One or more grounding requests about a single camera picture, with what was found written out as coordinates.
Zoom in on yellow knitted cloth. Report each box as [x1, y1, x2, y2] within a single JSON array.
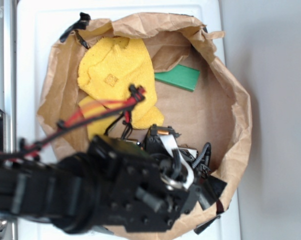
[[77, 36, 165, 130]]

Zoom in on green rectangular block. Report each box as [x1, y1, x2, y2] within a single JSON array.
[[154, 64, 200, 92]]

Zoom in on brown paper bag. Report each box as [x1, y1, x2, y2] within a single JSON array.
[[37, 11, 253, 240]]

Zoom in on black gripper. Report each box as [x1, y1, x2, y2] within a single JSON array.
[[110, 124, 213, 233]]

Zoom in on aluminium frame rail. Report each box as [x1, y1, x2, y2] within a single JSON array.
[[0, 0, 18, 240]]

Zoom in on red and black wires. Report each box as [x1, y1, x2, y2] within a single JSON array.
[[0, 84, 147, 163]]

